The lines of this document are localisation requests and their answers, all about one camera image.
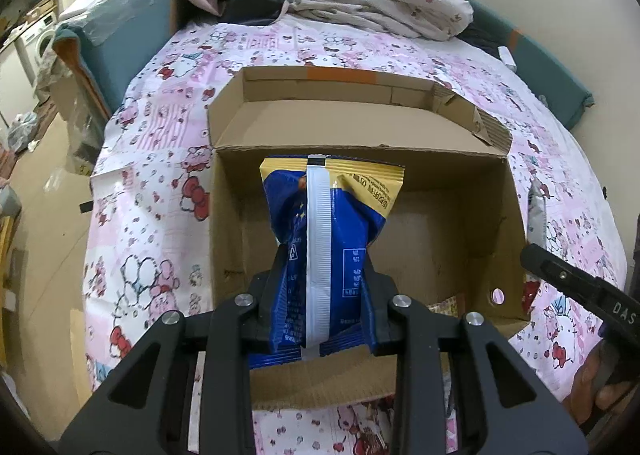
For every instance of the wooden furniture frame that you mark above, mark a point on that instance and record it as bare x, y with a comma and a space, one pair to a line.
9, 275

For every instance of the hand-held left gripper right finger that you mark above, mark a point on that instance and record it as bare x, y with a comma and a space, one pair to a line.
372, 295

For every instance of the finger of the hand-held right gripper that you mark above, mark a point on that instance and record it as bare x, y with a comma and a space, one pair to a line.
560, 272

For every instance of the small white object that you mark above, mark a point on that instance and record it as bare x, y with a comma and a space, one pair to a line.
506, 56

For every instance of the yellow striped snack packet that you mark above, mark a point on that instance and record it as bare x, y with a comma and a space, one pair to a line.
447, 306

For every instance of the pink cartoon print bedsheet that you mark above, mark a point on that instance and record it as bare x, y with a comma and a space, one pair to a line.
165, 160

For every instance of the silver snack packet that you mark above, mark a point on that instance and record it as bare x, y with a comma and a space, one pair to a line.
537, 210

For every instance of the blue snack packet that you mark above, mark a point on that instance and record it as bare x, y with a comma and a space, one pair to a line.
350, 235

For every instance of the dark cloth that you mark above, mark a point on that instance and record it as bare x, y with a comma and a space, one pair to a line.
480, 37

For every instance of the cardboard box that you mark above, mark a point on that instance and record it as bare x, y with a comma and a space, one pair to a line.
440, 215

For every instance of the white washing machine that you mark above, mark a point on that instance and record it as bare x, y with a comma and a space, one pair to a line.
42, 37

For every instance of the person's right hand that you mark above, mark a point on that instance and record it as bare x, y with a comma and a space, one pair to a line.
587, 390

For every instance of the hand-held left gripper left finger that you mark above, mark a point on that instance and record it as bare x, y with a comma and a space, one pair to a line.
279, 287

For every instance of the teal padded furniture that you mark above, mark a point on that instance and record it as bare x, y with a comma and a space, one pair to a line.
130, 30

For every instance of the clear plastic bag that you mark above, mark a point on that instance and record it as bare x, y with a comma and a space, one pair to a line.
20, 132

